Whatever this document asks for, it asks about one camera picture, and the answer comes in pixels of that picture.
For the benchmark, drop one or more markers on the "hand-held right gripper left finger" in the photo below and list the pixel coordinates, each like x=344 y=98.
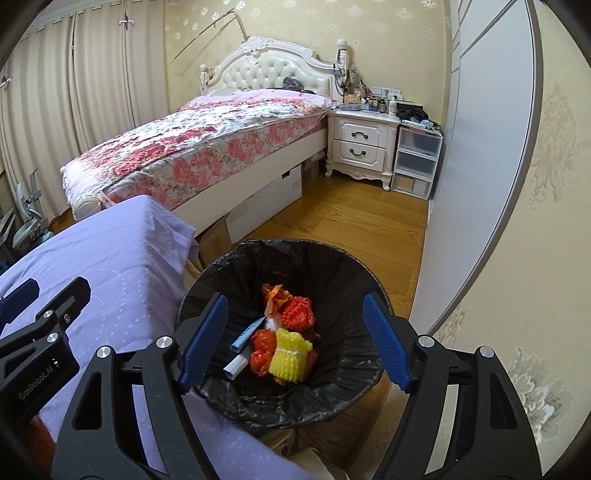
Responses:
x=203 y=344

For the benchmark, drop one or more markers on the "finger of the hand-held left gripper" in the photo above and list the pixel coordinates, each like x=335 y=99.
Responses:
x=69 y=297
x=18 y=297

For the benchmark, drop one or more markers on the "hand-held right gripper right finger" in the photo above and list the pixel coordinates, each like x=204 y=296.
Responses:
x=388 y=344

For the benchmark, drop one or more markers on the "white tube with green print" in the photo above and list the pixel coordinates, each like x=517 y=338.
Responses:
x=235 y=367

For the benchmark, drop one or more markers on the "light blue tube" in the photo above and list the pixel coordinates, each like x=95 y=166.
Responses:
x=247 y=334

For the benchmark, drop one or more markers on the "orange-red mesh ball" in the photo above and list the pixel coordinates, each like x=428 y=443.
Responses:
x=261 y=346

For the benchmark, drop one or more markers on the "white foam fruit net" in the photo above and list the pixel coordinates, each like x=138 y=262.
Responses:
x=273 y=324

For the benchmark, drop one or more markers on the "orange snack wrapper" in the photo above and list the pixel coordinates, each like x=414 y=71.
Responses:
x=272 y=297

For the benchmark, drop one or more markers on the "yellow foam fruit net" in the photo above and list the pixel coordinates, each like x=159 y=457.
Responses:
x=288 y=357

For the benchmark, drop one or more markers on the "trash bin with black bag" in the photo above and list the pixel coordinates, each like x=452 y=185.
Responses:
x=323 y=277

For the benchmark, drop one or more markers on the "orange foam fruit net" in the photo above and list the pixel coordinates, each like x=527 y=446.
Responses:
x=298 y=314

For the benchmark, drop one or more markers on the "lilac table cloth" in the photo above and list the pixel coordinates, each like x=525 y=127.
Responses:
x=115 y=258

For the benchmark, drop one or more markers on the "grey desk chair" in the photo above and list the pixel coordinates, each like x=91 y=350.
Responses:
x=30 y=230

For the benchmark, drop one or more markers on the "brown cardboard box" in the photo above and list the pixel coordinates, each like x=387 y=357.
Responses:
x=214 y=242

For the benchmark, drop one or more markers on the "white cardboard box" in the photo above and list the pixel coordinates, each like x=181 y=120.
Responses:
x=268 y=203

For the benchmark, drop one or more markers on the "clear plastic drawer unit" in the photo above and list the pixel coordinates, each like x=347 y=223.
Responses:
x=415 y=161

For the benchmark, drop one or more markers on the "floral bedspread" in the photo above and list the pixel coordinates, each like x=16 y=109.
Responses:
x=194 y=138

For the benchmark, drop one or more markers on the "white nightstand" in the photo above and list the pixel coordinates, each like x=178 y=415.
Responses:
x=360 y=143

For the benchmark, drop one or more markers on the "beige curtains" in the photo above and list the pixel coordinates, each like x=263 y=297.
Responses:
x=92 y=83

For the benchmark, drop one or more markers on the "grey sliding wardrobe door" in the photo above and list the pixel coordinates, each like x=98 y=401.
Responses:
x=485 y=138

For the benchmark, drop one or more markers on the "black bag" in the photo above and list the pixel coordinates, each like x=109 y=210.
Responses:
x=413 y=113

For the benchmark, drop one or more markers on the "group of small bottles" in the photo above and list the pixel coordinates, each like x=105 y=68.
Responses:
x=369 y=104

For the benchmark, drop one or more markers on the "dark cloth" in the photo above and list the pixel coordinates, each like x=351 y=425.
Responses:
x=292 y=83

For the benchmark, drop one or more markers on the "white bed with tufted headboard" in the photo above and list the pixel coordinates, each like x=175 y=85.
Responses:
x=268 y=69

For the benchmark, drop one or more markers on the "thin pole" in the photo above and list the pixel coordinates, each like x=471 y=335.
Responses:
x=243 y=28

